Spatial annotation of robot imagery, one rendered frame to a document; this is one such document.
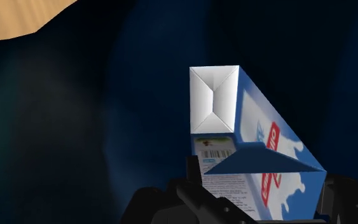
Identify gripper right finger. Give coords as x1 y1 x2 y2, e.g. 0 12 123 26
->
314 174 358 224

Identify dark blue sofa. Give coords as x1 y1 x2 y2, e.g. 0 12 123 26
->
0 0 358 224

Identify blue and white milk carton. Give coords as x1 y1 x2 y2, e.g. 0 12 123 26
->
189 65 327 221

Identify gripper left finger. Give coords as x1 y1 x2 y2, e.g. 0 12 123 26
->
121 155 259 224

